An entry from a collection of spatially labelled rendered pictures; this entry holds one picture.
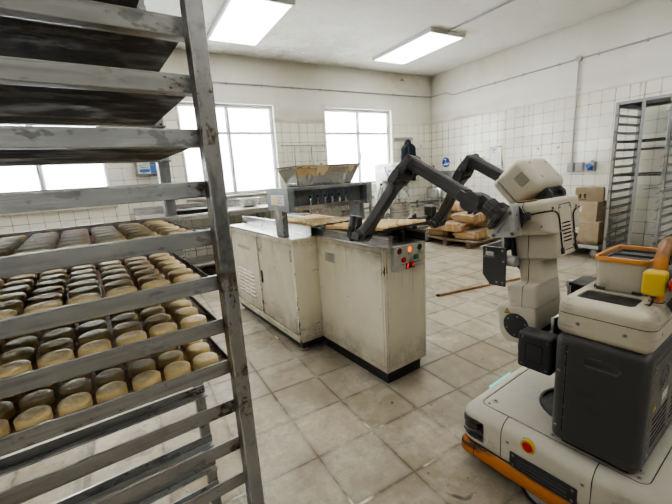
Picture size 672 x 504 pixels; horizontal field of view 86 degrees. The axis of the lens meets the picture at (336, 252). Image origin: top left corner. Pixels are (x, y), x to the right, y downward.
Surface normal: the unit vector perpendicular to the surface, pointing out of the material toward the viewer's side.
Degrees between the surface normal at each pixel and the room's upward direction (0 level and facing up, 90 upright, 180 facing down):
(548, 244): 90
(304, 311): 90
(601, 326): 90
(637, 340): 90
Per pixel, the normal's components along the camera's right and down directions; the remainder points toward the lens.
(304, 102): 0.51, 0.15
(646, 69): -0.86, 0.16
